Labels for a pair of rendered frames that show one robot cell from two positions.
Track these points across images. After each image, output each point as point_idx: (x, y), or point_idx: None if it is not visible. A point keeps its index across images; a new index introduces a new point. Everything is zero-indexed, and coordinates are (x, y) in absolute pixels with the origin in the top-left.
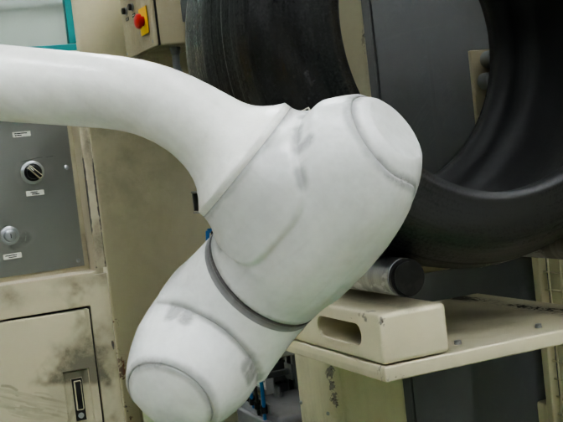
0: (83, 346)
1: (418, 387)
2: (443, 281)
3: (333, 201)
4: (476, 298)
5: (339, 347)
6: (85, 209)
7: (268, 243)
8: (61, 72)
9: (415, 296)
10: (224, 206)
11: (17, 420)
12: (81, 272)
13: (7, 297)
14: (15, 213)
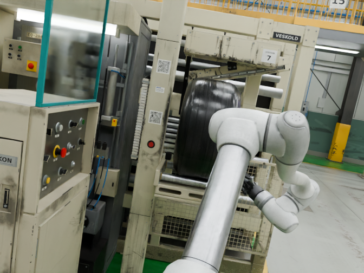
0: (84, 199)
1: (117, 194)
2: (123, 166)
3: (316, 197)
4: None
5: (197, 200)
6: (86, 154)
7: (309, 203)
8: (306, 178)
9: (121, 171)
10: (309, 198)
11: (72, 228)
12: (84, 174)
13: (77, 187)
14: (74, 156)
